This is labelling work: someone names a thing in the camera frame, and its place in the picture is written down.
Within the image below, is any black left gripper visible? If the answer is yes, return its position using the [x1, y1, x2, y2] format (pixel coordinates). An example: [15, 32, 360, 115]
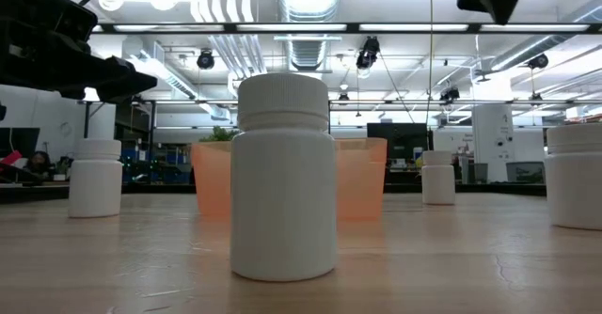
[0, 0, 159, 105]

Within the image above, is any translucent orange plastic basket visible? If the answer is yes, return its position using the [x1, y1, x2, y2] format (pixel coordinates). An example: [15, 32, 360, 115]
[190, 137, 388, 222]

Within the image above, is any black ceiling spotlight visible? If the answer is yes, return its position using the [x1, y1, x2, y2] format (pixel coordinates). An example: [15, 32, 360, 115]
[439, 86, 461, 104]
[197, 49, 216, 71]
[356, 35, 381, 71]
[527, 53, 550, 71]

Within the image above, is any small green potted plant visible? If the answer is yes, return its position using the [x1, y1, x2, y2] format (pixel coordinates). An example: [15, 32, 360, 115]
[199, 126, 241, 143]

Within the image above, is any black monitor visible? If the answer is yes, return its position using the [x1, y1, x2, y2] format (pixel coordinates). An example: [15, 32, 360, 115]
[0, 127, 41, 159]
[366, 122, 430, 161]

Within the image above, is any person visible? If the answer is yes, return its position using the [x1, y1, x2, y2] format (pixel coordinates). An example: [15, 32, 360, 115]
[24, 150, 54, 177]

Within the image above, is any red pink object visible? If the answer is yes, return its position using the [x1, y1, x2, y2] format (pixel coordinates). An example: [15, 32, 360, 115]
[0, 149, 24, 168]

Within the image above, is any grey bin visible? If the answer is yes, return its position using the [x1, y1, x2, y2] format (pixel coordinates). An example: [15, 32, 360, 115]
[505, 161, 547, 184]

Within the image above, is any black metal rack frame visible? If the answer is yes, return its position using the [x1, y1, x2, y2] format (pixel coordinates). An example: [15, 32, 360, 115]
[82, 100, 157, 183]

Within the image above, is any thin hanging cable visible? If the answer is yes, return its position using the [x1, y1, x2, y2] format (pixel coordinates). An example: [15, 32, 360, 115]
[425, 0, 435, 126]

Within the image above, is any silver ventilation duct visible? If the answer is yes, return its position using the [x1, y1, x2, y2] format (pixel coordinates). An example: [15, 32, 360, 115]
[276, 0, 343, 74]

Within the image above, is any black aluminium table frame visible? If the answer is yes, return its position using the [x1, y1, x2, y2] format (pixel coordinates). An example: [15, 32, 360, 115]
[0, 181, 547, 206]

